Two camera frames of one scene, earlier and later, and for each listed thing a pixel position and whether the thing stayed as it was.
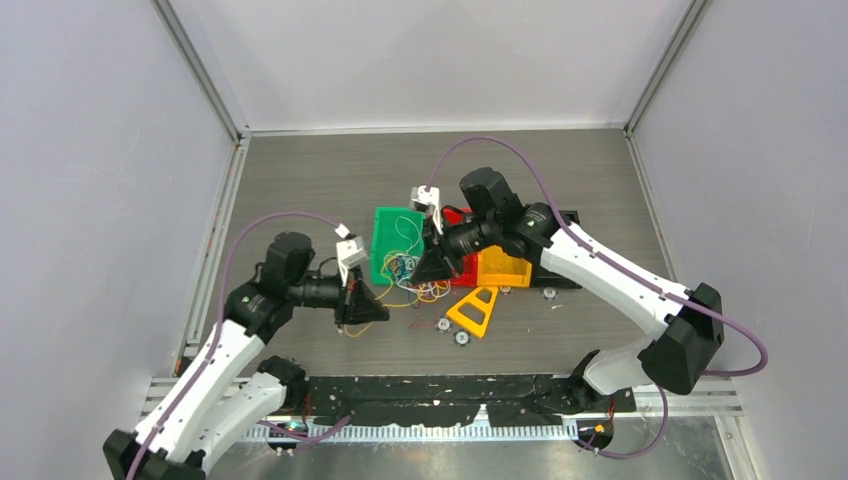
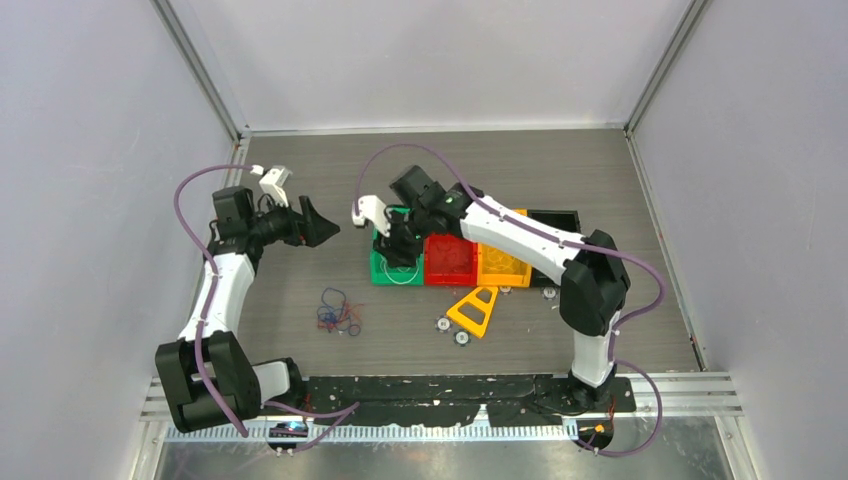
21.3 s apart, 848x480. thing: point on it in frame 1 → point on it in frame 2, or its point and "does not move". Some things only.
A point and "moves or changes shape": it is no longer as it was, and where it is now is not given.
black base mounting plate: x=506 y=400 does not move
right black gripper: x=437 y=262 → x=397 y=254
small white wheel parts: x=462 y=337 does not move
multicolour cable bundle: x=399 y=265 moves or changes shape
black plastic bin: x=541 y=277 does not move
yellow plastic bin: x=496 y=268 does not move
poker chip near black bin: x=549 y=293 does not move
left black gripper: x=360 y=304 → x=307 y=225
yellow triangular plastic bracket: x=468 y=322 does not move
